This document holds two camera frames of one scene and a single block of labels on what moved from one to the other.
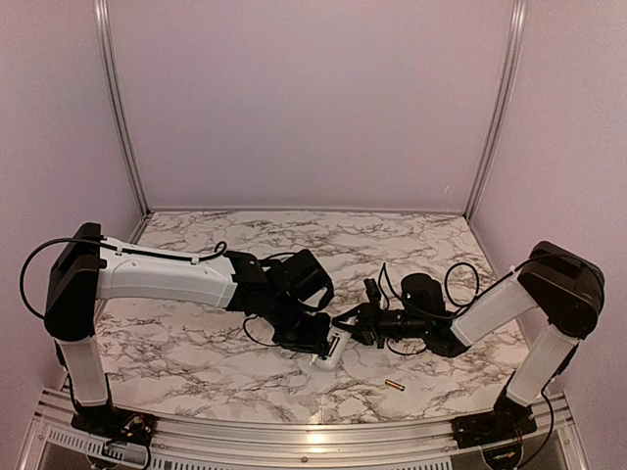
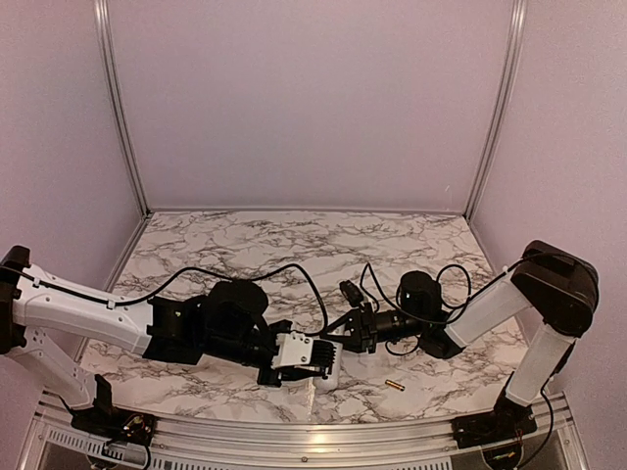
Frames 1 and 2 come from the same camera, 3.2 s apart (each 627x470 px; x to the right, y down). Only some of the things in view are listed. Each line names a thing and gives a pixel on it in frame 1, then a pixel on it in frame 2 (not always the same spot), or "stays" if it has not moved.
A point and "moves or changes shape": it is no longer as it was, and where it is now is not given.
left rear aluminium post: x=101 y=8 stays
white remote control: x=336 y=340 moves or changes shape
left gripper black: x=314 y=341 → x=285 y=375
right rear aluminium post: x=518 y=18 stays
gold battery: x=395 y=385 stays
